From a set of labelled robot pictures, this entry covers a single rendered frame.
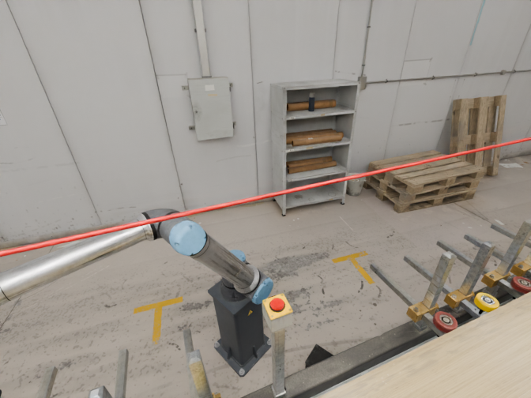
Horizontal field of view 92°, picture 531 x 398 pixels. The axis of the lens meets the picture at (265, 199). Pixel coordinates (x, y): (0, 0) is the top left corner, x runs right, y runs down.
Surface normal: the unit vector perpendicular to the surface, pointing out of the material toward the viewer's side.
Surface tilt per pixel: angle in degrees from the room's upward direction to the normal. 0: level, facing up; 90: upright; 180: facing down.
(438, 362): 0
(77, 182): 90
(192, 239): 83
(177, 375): 0
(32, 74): 90
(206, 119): 90
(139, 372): 0
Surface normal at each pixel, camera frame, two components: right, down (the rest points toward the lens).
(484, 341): -0.04, -0.87
